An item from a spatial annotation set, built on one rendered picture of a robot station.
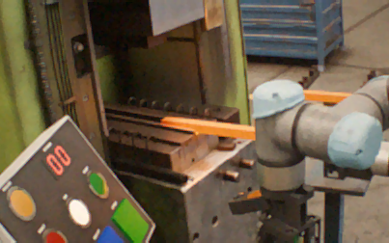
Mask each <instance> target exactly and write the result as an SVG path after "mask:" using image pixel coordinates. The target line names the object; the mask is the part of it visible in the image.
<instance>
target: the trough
mask: <svg viewBox="0 0 389 243"><path fill-rule="evenodd" d="M103 109H104V113H105V114H109V115H117V116H121V117H126V118H134V119H137V120H141V121H145V122H157V123H161V124H162V122H161V121H162V120H163V119H165V118H159V117H154V116H150V115H141V114H137V113H132V112H125V111H120V110H116V109H108V108H103Z"/></svg>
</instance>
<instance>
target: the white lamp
mask: <svg viewBox="0 0 389 243"><path fill-rule="evenodd" d="M69 210H70V213H71V215H72V217H73V218H74V219H75V221H77V222H78V223H79V224H83V225H85V224H87V223H88V221H89V213H88V211H87V210H86V208H85V206H84V205H83V204H82V203H81V202H78V201H72V202H71V203H70V206H69Z"/></svg>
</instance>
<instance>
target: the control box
mask: <svg viewBox="0 0 389 243"><path fill-rule="evenodd" d="M57 147H61V148H62V149H59V148H58V149H57V151H58V153H59V154H60V155H62V154H63V153H65V154H66V155H67V156H68V157H69V160H68V159H67V157H66V156H64V157H59V155H58V154H57V153H56V150H55V149H56V148H57ZM62 150H63V151H64V152H62ZM50 154H51V156H52V155H53V157H55V159H56V160H57V162H56V161H55V160H54V159H53V157H51V158H50V159H49V161H50V162H51V164H52V165H54V163H55V162H56V163H59V164H60V165H61V166H62V168H63V169H62V170H63V171H62V172H61V173H60V174H57V172H56V171H54V168H56V170H57V171H58V172H59V171H61V168H60V166H59V165H58V164H57V165H56V166H55V167H54V166H53V167H52V166H51V165H50V164H49V162H48V161H47V160H48V159H47V157H48V156H49V155H50ZM61 158H63V159H64V160H65V162H66V163H67V162H68V161H70V162H69V164H65V163H64V162H63V160H62V159H61ZM91 174H97V175H99V176H100V177H102V179H103V180H104V182H105V185H106V189H107V191H106V194H105V195H100V194H98V193H97V192H96V191H95V190H94V189H93V186H92V185H91V183H90V176H91ZM16 190H20V191H22V192H24V193H25V194H26V195H27V196H28V198H30V200H31V203H32V205H33V212H32V214H31V216H28V217H24V216H22V215H20V214H18V213H17V211H15V209H14V207H13V205H12V202H11V196H12V192H13V191H16ZM122 199H127V200H128V201H129V203H130V204H132V207H134V208H135V210H136V211H137V212H138V213H139V215H141V217H142V218H143V219H144V221H145V222H146V223H147V224H148V226H149V227H148V230H147V232H146V235H145V236H144V238H143V240H142V242H141V243H148V241H149V238H150V237H151V233H152V232H153V229H154V227H155V224H154V223H153V221H151V219H150V218H149V217H148V216H147V214H146V213H145V212H144V210H142V208H141V207H140V206H139V204H137V202H136V201H135V200H134V199H133V198H132V197H131V196H130V194H128V192H127V191H126V189H125V188H124V187H123V185H122V184H121V183H120V182H119V180H118V179H117V178H116V176H115V175H113V173H112V172H111V171H110V170H109V168H108V167H107V166H106V164H105V163H104V162H103V160H101V158H100V157H99V156H98V154H97V153H96V152H95V150H94V149H93V148H92V146H91V145H90V144H89V142H88V141H87V140H86V139H85V137H84V136H83V135H82V133H80V130H78V129H77V127H76V126H75V123H73V122H72V120H71V119H70V117H69V116H65V117H64V118H63V119H61V120H60V121H57V123H54V125H52V126H50V128H49V129H47V130H46V131H45V132H43V134H42V135H40V137H38V139H37V140H35V141H34V143H32V145H30V147H29V148H27V149H26V150H25V151H24V152H23V153H22V154H21V155H20V156H19V157H17V159H16V160H15V161H14V162H13V164H11V166H9V168H7V170H6V171H5V172H4V173H2V174H1V175H0V243H46V237H47V235H48V234H49V233H50V232H52V231H55V232H57V233H58V234H60V235H61V236H62V237H63V238H64V239H65V241H66V243H97V241H98V239H99V238H100V237H101V234H102V233H103V231H104V230H105V227H108V226H110V228H112V230H113V231H114V232H116V234H117V235H119V238H121V239H122V241H123V242H124V243H130V242H129V240H128V239H126V237H125V236H124V234H123V233H122V232H121V231H120V230H119V229H118V227H117V226H115V223H113V222H112V220H111V217H112V216H113V214H114V212H115V211H116V208H117V207H118V205H119V203H121V200H122ZM72 201H78V202H81V203H82V204H83V205H84V206H85V208H86V210H87V211H88V213H89V221H88V223H87V224H85V225H83V224H79V223H78V222H77V221H75V219H74V218H73V217H72V215H71V213H70V210H69V206H70V203H71V202H72Z"/></svg>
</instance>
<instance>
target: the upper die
mask: <svg viewBox="0 0 389 243"><path fill-rule="evenodd" d="M87 5H88V9H89V10H88V13H89V17H90V24H91V31H92V34H102V35H109V34H112V35H124V36H127V35H135V36H146V37H153V36H157V35H158V34H161V33H164V32H166V31H168V30H172V29H173V28H176V27H180V26H181V25H185V24H186V23H188V22H192V21H194V20H196V19H200V18H201V17H205V13H204V6H203V0H130V1H110V0H109V1H87Z"/></svg>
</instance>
